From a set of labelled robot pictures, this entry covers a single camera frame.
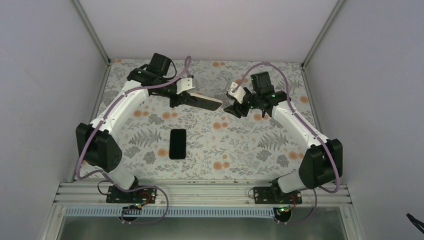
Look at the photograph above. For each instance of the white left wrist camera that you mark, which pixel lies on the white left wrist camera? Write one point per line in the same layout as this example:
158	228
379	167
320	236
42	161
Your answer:
185	84

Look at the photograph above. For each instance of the grey slotted cable duct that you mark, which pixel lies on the grey slotted cable duct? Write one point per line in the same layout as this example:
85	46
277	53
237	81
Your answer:
172	211

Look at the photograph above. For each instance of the aluminium front rail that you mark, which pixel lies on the aluminium front rail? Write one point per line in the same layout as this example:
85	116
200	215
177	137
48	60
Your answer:
203	193

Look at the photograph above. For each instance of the aluminium corner post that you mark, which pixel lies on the aluminium corner post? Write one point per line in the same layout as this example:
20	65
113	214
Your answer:
91	31
327	24

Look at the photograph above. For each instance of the black phone on mat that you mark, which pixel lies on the black phone on mat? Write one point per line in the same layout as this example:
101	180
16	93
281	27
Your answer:
178	144

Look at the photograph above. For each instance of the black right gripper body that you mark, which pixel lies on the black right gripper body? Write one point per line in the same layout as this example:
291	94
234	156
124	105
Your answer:
255	101

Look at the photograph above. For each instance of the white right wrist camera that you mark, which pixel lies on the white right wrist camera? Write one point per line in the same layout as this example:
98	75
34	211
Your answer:
234	91

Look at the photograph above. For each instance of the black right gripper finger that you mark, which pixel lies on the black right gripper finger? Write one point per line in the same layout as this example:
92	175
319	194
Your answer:
246	110
234	109

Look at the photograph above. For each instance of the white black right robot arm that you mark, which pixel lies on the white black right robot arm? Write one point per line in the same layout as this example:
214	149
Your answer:
322	161

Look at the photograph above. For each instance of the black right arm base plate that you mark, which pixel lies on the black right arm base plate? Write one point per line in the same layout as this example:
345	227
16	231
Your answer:
263	195

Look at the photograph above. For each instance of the floral patterned table mat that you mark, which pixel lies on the floral patterned table mat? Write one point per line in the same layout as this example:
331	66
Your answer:
219	146

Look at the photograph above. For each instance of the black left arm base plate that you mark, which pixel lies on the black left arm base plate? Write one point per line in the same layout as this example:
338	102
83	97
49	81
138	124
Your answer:
143	196

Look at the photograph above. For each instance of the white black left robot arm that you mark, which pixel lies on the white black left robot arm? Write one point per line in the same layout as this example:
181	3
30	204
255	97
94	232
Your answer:
98	150

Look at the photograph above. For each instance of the cream phone case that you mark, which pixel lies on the cream phone case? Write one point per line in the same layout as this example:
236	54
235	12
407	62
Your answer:
207	98

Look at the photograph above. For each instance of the left aluminium corner post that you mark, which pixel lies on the left aluminium corner post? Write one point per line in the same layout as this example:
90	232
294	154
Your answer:
91	31

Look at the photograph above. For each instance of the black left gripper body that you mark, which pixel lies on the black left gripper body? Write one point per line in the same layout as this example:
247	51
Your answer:
161	91

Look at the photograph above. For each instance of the black object at edge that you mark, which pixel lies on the black object at edge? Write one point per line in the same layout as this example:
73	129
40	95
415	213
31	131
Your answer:
416	222

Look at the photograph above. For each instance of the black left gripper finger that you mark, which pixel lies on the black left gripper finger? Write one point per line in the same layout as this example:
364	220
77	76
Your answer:
185	98
176	101

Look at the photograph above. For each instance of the right aluminium corner post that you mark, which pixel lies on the right aluminium corner post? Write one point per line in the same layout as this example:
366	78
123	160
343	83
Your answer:
327	24

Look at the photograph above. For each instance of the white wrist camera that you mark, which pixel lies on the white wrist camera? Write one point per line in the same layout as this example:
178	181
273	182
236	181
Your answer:
185	84
234	91

